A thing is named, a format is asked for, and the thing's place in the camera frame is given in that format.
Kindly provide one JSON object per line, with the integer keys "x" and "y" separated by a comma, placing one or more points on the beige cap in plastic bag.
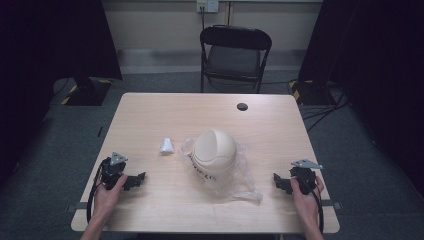
{"x": 245, "y": 185}

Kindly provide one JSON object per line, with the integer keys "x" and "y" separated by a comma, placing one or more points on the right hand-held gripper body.
{"x": 305, "y": 175}

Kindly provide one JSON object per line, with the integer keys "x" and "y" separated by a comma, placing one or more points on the person's left hand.
{"x": 107, "y": 198}

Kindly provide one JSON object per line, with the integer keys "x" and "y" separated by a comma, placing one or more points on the grey table foot bar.
{"x": 332, "y": 205}
{"x": 74, "y": 207}

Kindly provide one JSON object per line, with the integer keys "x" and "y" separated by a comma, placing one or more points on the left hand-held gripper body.
{"x": 113, "y": 171}

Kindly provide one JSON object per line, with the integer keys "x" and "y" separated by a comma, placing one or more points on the black folding chair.
{"x": 233, "y": 60}

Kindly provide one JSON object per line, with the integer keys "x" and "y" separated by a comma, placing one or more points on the person's right hand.
{"x": 305, "y": 206}

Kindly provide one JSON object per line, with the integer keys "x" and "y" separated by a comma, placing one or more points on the black stand base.
{"x": 310, "y": 93}
{"x": 86, "y": 91}

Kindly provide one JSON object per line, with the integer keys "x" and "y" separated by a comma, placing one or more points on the white wall outlet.
{"x": 207, "y": 5}

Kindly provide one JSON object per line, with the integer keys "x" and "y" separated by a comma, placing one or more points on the beige domed trash can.
{"x": 213, "y": 153}

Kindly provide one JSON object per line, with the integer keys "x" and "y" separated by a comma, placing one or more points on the dark curtain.
{"x": 373, "y": 60}

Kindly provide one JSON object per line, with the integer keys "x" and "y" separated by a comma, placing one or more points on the round black table grommet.
{"x": 242, "y": 106}

